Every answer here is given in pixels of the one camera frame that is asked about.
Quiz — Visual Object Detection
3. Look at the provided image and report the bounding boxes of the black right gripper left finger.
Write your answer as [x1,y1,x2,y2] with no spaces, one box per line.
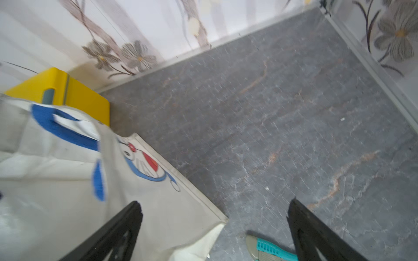
[61,201,143,261]

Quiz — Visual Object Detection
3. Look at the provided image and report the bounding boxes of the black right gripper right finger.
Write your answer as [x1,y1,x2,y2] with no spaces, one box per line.
[287,199,367,261]

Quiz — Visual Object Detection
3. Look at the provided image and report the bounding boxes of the teal utility knife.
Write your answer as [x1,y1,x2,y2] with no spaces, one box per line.
[246,235,298,261]

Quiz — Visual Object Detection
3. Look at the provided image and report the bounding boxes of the white canvas tote bag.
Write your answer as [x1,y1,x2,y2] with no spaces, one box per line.
[1,95,228,261]

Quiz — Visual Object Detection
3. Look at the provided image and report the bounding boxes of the yellow plastic box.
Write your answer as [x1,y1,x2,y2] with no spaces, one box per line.
[5,67,110,126]

